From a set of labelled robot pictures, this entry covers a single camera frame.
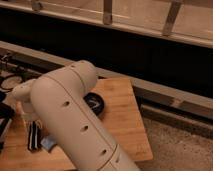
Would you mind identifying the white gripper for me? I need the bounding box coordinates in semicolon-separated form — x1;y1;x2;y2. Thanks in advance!
21;102;42;151

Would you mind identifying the blue eraser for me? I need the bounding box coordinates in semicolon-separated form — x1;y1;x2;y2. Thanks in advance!
41;135;57;152

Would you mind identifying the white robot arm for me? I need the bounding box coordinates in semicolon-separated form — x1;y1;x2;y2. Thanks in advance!
12;60;140;171

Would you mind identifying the black device at left edge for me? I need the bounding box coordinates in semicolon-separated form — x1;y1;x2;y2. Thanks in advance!
0;91;14;152

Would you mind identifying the black round dish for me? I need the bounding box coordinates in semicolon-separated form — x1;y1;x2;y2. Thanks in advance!
84;92;105;116

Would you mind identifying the wooden board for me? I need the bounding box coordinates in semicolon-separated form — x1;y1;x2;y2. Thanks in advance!
0;78;153;171

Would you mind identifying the black cable loop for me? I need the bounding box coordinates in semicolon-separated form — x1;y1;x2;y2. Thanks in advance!
0;74;24;92

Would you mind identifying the metal window rail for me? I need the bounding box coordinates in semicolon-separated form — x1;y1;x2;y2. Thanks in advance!
0;0;213;49

